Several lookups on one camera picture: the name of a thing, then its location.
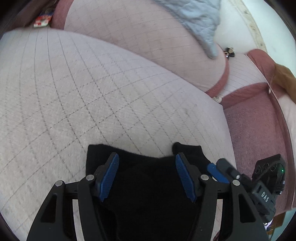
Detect black pants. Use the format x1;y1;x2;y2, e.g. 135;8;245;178
86;144;197;240

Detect pink quilted bed cover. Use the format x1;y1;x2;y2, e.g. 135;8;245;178
1;28;235;240

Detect small black white toy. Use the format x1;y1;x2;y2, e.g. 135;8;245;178
224;47;235;59

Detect grey quilted blanket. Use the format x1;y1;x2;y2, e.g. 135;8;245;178
155;0;221;59

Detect pink quilted bolster pillow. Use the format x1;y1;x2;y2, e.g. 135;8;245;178
51;1;229;97

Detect red white small box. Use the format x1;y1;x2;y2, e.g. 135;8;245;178
33;9;54;28

